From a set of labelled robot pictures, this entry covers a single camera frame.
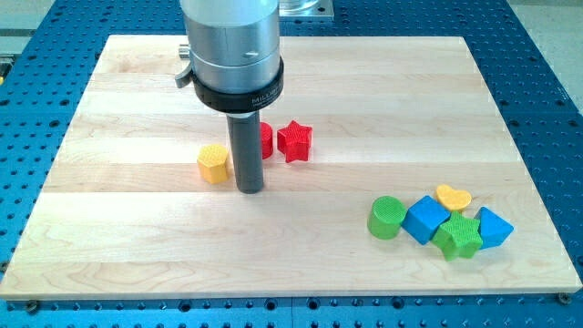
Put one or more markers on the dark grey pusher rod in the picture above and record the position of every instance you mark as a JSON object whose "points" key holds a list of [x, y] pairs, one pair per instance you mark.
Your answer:
{"points": [[245, 145]]}

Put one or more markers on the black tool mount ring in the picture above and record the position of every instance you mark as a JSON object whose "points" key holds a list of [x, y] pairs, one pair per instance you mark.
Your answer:
{"points": [[240, 103]]}

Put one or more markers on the red star block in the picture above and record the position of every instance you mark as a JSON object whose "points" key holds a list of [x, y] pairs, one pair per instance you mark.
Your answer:
{"points": [[295, 141]]}

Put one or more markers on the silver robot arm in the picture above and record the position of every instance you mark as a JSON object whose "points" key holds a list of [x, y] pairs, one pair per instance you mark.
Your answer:
{"points": [[236, 68]]}

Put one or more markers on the yellow hexagon block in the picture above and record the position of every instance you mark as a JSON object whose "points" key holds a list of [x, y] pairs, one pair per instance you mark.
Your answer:
{"points": [[212, 162]]}

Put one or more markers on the green star block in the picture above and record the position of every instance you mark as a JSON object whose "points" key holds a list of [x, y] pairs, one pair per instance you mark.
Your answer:
{"points": [[458, 237]]}

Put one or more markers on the red cylinder block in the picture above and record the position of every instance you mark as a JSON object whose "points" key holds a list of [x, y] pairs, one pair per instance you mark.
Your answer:
{"points": [[266, 140]]}

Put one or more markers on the silver metal mounting plate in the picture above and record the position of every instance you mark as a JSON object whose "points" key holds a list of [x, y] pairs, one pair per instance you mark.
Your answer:
{"points": [[306, 10]]}

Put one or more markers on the light wooden board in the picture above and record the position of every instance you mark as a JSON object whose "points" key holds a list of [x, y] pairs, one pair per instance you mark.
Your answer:
{"points": [[125, 214]]}

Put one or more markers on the green cylinder block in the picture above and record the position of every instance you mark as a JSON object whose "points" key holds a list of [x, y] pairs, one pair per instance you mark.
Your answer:
{"points": [[386, 217]]}

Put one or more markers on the blue cube block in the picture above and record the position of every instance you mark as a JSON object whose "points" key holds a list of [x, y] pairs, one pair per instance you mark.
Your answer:
{"points": [[424, 218]]}

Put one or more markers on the yellow heart block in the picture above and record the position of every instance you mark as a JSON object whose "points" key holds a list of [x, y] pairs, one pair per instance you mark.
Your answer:
{"points": [[452, 199]]}

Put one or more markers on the blue triangle block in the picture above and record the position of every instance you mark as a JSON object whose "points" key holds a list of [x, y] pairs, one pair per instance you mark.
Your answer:
{"points": [[493, 229]]}

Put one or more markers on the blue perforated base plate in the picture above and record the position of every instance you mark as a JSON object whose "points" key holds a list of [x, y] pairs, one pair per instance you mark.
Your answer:
{"points": [[46, 83]]}

